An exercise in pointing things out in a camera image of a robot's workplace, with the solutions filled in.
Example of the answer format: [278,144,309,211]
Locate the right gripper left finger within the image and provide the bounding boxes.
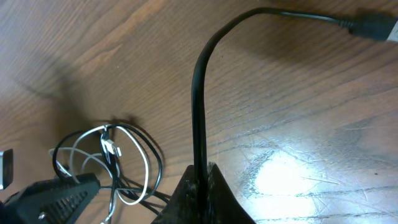
[151,165,200,224]

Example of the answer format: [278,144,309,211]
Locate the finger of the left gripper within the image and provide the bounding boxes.
[1,173,100,224]

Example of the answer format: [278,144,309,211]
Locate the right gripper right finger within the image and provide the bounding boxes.
[201,162,255,224]

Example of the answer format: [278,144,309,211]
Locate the white usb cable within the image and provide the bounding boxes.
[48,124,150,224]

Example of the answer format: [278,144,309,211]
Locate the thick black usb cable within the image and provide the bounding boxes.
[190,6,398,194]

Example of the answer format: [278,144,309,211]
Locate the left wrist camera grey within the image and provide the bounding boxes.
[0,149,14,190]

